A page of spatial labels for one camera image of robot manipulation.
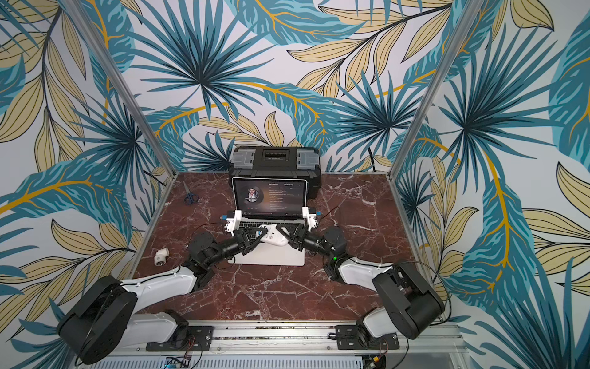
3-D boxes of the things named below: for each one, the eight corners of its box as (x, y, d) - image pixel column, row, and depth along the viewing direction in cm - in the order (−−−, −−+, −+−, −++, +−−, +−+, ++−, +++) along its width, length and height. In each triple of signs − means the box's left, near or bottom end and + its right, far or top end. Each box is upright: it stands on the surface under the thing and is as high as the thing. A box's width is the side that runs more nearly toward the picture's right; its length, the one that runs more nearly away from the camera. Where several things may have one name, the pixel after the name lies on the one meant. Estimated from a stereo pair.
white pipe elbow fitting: (156, 265, 91) (151, 262, 88) (161, 251, 94) (157, 247, 92) (164, 265, 91) (160, 262, 88) (170, 251, 94) (166, 247, 92)
